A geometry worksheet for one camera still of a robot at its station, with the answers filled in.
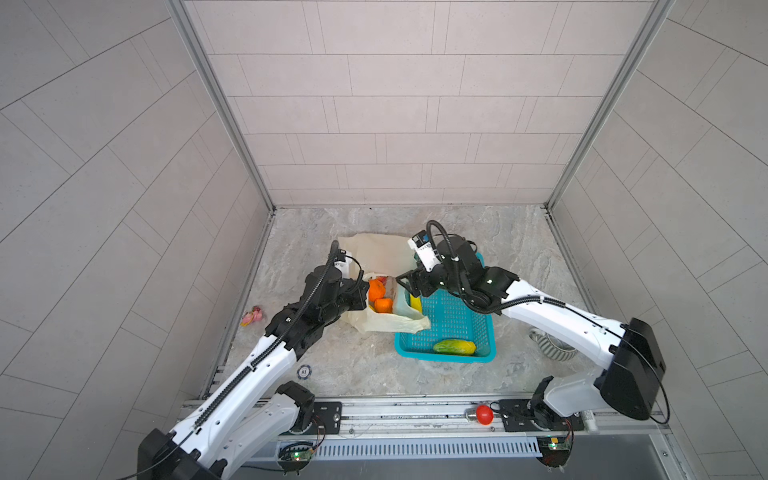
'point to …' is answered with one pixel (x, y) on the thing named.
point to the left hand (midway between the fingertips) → (377, 282)
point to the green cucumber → (455, 347)
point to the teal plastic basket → (451, 319)
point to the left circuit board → (295, 453)
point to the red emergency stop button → (484, 414)
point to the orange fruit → (376, 290)
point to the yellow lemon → (416, 303)
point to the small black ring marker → (304, 372)
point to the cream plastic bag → (384, 255)
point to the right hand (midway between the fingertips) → (407, 272)
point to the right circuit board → (554, 450)
